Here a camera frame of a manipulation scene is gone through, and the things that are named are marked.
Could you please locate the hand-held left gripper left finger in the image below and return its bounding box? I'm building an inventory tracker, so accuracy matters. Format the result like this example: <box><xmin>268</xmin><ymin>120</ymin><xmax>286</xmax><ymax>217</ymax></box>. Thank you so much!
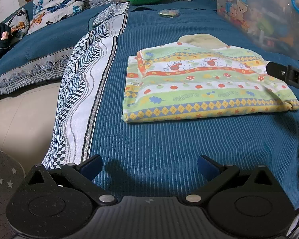
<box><xmin>22</xmin><ymin>154</ymin><xmax>116</xmax><ymax>205</ymax></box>

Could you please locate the clear bear print storage box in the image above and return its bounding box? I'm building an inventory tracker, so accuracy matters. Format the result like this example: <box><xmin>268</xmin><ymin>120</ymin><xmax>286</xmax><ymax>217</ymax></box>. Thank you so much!
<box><xmin>216</xmin><ymin>0</ymin><xmax>299</xmax><ymax>58</ymax></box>

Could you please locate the large butterfly print pillow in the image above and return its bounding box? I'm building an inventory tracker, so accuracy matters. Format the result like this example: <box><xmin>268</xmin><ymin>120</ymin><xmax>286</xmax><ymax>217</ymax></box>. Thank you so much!
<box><xmin>27</xmin><ymin>0</ymin><xmax>87</xmax><ymax>36</ymax></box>

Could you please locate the small butterfly print pillow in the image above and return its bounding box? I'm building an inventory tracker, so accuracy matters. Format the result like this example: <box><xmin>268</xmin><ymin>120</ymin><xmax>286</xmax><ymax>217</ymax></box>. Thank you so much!
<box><xmin>5</xmin><ymin>7</ymin><xmax>31</xmax><ymax>46</ymax></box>

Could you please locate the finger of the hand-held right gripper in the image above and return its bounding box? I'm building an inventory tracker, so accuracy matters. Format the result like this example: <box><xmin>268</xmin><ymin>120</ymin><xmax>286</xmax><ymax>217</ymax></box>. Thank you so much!
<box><xmin>266</xmin><ymin>61</ymin><xmax>289</xmax><ymax>81</ymax></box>

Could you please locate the small clear packet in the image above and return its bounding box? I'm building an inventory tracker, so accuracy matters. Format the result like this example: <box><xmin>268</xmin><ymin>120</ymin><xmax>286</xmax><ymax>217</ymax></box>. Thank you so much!
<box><xmin>158</xmin><ymin>9</ymin><xmax>180</xmax><ymax>18</ymax></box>

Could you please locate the colourful printed children's shirt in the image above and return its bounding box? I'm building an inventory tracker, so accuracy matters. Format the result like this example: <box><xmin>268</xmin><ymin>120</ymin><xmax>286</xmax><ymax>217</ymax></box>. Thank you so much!
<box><xmin>122</xmin><ymin>33</ymin><xmax>299</xmax><ymax>123</ymax></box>

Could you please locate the blue ribbed bedspread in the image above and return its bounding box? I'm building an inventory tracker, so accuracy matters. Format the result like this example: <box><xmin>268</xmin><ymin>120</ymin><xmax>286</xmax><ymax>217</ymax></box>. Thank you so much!
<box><xmin>86</xmin><ymin>0</ymin><xmax>299</xmax><ymax>205</ymax></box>

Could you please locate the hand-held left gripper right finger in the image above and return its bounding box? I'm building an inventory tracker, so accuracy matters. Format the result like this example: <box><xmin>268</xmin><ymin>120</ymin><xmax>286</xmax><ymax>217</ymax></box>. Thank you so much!
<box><xmin>185</xmin><ymin>155</ymin><xmax>277</xmax><ymax>205</ymax></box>

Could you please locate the white black patterned bed sheet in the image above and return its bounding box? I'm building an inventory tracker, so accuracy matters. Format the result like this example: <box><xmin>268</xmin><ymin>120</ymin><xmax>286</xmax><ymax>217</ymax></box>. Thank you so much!
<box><xmin>41</xmin><ymin>2</ymin><xmax>130</xmax><ymax>172</ymax></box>

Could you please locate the grey star print cloth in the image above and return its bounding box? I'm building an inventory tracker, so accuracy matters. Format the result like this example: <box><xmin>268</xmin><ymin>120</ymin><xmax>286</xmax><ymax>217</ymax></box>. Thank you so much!
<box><xmin>0</xmin><ymin>144</ymin><xmax>26</xmax><ymax>239</ymax></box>

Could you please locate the blue blanket with grey border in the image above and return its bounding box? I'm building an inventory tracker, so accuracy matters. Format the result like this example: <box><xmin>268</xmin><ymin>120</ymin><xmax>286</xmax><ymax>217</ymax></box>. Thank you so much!
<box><xmin>0</xmin><ymin>0</ymin><xmax>115</xmax><ymax>99</ymax></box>

